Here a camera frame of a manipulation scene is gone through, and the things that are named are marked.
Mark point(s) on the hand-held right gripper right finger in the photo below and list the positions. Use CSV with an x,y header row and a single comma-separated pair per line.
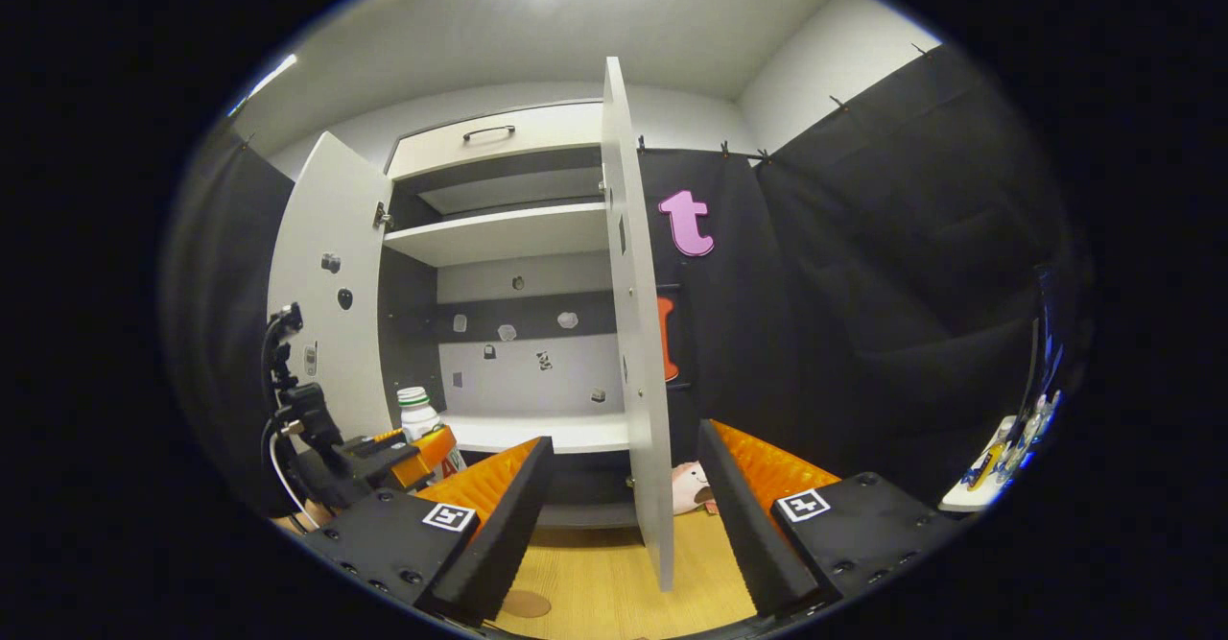
x,y
743,525

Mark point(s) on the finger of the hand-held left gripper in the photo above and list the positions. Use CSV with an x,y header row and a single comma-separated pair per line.
x,y
432,453

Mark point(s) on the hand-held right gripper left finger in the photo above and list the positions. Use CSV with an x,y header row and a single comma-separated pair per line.
x,y
504,534

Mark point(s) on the white plastic bottle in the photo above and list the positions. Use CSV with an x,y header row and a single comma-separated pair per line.
x,y
419,419

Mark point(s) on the round brown coaster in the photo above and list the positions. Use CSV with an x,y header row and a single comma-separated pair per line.
x,y
526,604

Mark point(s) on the white cabinet door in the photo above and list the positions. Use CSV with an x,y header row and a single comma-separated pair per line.
x,y
638,333
331,218

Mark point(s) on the white and grey cabinet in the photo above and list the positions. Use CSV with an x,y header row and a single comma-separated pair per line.
x,y
499,232

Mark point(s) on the white cabinet drawer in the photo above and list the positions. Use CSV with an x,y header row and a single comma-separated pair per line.
x,y
537,131

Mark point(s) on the pink and white plush toy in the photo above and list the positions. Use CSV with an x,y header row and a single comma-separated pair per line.
x,y
689,488

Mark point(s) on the white tray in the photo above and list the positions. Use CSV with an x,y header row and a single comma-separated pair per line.
x,y
974,491

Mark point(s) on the black backdrop cloth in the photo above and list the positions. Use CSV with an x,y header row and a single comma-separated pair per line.
x,y
863,285

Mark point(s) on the cluster of small colourful bottles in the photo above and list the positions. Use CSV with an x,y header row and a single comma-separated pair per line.
x,y
1027,429

